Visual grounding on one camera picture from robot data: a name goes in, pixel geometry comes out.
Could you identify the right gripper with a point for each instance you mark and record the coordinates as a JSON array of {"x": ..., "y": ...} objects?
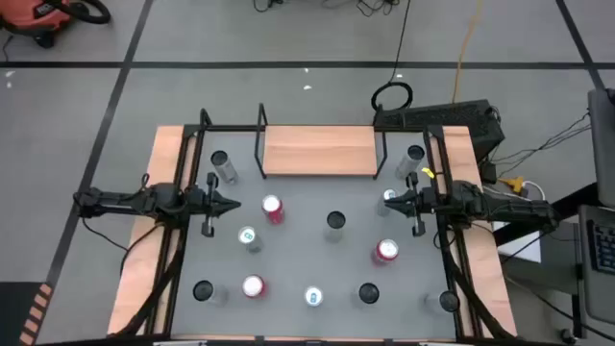
[{"x": 425, "y": 202}]

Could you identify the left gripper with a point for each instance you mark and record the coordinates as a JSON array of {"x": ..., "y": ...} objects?
[{"x": 197, "y": 202}]

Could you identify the black-top white Celsius can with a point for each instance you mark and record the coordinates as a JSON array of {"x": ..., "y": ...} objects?
[
  {"x": 368, "y": 293},
  {"x": 203, "y": 290},
  {"x": 449, "y": 301},
  {"x": 415, "y": 154},
  {"x": 219, "y": 158},
  {"x": 336, "y": 220}
]

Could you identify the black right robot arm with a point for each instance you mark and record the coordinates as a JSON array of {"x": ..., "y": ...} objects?
[{"x": 504, "y": 206}]

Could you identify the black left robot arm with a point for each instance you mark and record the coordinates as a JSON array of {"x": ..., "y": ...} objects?
[{"x": 120, "y": 202}]

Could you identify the silver blue Red Bull can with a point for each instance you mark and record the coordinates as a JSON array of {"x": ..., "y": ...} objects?
[
  {"x": 390, "y": 194},
  {"x": 247, "y": 235},
  {"x": 313, "y": 296}
]

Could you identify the yellow tag on gripper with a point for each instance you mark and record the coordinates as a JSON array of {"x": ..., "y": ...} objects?
[{"x": 427, "y": 172}]

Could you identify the red Fanta strawberry can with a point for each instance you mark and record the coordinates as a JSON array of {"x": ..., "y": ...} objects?
[
  {"x": 272, "y": 205},
  {"x": 386, "y": 250},
  {"x": 253, "y": 286}
]

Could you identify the yellow power plug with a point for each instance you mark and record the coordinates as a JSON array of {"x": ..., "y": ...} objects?
[{"x": 513, "y": 183}]

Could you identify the white paper sheet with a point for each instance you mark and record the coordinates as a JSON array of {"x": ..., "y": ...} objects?
[{"x": 521, "y": 250}]

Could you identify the grey laptop keyboard deck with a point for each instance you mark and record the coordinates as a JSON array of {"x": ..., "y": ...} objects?
[{"x": 603, "y": 247}]

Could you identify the grey monitor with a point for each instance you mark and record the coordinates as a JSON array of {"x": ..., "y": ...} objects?
[{"x": 603, "y": 144}]

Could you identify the black caster wheel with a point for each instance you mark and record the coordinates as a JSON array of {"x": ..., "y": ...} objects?
[{"x": 567, "y": 334}]

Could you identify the black floor mat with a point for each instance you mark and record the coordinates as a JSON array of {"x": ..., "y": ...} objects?
[{"x": 12, "y": 312}]

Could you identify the orange shop vacuum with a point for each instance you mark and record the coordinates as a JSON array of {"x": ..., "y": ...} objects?
[{"x": 29, "y": 17}]

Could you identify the black metal table frame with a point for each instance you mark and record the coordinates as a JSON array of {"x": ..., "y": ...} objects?
[{"x": 435, "y": 134}]

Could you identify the wooden shelf with black frame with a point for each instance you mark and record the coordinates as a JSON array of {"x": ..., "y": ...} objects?
[{"x": 319, "y": 149}]

